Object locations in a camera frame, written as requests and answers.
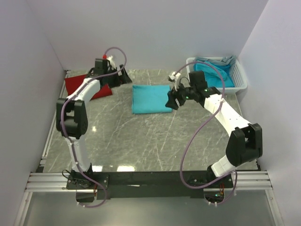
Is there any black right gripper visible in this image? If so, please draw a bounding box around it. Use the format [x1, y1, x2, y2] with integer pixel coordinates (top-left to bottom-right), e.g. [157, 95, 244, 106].
[165, 80, 197, 111]

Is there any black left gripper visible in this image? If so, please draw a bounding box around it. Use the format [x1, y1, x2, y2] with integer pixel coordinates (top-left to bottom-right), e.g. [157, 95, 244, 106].
[105, 65, 132, 90]

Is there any light blue t-shirt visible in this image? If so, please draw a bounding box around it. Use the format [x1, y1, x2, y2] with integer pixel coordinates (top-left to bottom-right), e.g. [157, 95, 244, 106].
[132, 85, 172, 114]

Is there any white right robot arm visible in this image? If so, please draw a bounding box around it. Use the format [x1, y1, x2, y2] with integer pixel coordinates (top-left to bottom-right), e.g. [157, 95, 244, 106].
[166, 71, 263, 188]

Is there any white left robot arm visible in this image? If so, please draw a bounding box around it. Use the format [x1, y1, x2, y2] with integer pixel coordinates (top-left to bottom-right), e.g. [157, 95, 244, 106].
[56, 57, 132, 189]

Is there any folded red t-shirt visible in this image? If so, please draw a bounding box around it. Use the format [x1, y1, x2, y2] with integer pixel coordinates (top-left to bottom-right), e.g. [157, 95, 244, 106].
[64, 74, 112, 99]

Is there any blue t-shirt in basket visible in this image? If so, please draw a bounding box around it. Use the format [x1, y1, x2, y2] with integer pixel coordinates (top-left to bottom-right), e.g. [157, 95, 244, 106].
[193, 60, 235, 88]

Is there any grey t-shirt in basket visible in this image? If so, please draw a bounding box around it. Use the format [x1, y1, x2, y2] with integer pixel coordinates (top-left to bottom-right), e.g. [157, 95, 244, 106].
[195, 55, 236, 66]

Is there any white plastic laundry basket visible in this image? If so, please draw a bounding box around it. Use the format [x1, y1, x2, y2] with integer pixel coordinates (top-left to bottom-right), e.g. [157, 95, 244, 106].
[186, 57, 247, 94]

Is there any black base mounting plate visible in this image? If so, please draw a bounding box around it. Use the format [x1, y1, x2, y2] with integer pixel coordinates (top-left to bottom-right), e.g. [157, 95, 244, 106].
[65, 169, 236, 201]

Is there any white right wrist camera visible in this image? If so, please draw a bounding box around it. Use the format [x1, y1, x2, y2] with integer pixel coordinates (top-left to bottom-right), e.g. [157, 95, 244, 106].
[168, 72, 182, 91]

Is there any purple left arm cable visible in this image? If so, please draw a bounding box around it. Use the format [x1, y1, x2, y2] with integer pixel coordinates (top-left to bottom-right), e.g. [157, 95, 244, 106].
[60, 47, 127, 209]

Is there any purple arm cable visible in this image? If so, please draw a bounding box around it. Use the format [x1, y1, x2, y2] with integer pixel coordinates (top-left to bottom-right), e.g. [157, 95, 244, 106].
[174, 61, 238, 206]
[60, 47, 127, 209]

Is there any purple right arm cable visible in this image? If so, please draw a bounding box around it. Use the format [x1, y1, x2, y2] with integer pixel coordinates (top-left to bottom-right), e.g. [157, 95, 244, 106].
[174, 61, 238, 206]

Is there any aluminium frame rail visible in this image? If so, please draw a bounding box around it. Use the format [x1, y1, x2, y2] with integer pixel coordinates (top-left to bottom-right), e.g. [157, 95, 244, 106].
[25, 171, 273, 192]

